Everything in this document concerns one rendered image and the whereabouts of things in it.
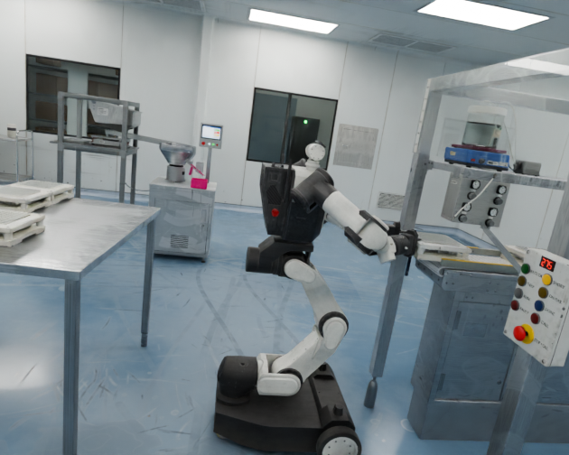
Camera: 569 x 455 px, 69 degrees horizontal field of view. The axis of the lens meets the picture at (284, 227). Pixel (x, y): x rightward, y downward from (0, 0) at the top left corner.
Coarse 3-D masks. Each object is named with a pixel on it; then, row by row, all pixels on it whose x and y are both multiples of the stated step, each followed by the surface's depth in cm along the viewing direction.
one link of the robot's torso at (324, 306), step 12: (288, 264) 178; (300, 264) 179; (312, 264) 196; (288, 276) 181; (300, 276) 180; (312, 276) 181; (312, 288) 183; (324, 288) 185; (312, 300) 188; (324, 300) 188; (324, 312) 190; (336, 312) 189; (348, 324) 191
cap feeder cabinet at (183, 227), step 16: (160, 176) 445; (160, 192) 397; (176, 192) 399; (192, 192) 401; (208, 192) 403; (176, 208) 402; (192, 208) 404; (208, 208) 406; (160, 224) 404; (176, 224) 406; (192, 224) 408; (208, 224) 411; (160, 240) 408; (176, 240) 411; (192, 240) 412; (208, 240) 415
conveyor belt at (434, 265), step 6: (474, 258) 204; (480, 258) 206; (486, 258) 207; (492, 258) 209; (498, 258) 211; (426, 264) 193; (432, 264) 189; (438, 264) 186; (504, 264) 202; (510, 264) 203; (432, 270) 189; (438, 270) 183; (468, 270) 185; (474, 270) 185; (480, 270) 185
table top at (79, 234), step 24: (48, 216) 195; (72, 216) 201; (96, 216) 206; (120, 216) 213; (144, 216) 219; (24, 240) 159; (48, 240) 162; (72, 240) 166; (96, 240) 170; (120, 240) 176; (0, 264) 135; (24, 264) 137; (48, 264) 140; (72, 264) 142; (96, 264) 151
